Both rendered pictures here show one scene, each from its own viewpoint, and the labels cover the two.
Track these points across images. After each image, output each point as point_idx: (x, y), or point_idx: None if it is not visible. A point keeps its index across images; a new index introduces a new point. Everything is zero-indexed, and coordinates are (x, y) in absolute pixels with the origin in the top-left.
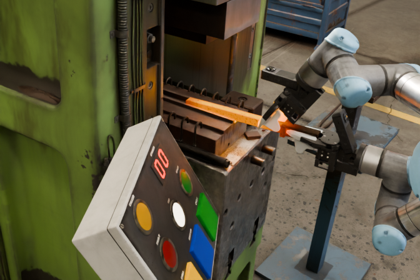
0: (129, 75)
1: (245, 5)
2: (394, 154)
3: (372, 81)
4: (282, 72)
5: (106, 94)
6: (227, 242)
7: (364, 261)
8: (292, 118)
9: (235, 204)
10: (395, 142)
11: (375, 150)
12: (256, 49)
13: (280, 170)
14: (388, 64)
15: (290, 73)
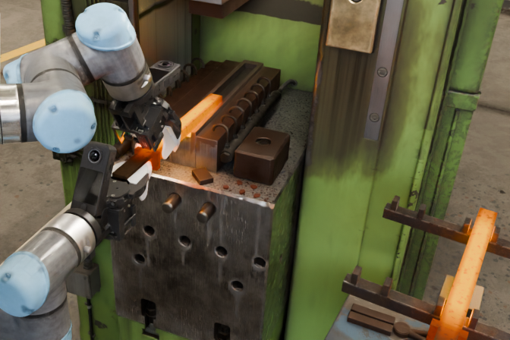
0: None
1: None
2: (42, 239)
3: (26, 77)
4: (159, 72)
5: None
6: (133, 275)
7: None
8: (122, 133)
9: (141, 232)
10: None
11: (58, 221)
12: (407, 121)
13: None
14: (62, 76)
15: (157, 77)
